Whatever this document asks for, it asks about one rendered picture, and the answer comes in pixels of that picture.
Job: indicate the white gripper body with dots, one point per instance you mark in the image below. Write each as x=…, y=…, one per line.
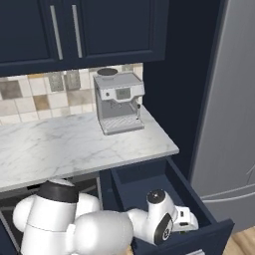
x=192, y=221

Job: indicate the navy tall side panel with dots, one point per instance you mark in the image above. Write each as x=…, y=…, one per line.
x=176, y=83

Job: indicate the navy drawer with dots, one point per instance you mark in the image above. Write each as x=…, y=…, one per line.
x=212, y=237

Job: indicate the silver espresso coffee machine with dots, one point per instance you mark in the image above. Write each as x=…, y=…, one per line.
x=117, y=99

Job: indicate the grey fridge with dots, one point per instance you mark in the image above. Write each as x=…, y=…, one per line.
x=229, y=116

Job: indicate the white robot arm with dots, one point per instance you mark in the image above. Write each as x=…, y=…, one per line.
x=99, y=232

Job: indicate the navy cupboard door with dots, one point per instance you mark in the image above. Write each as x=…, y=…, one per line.
x=119, y=28
x=23, y=30

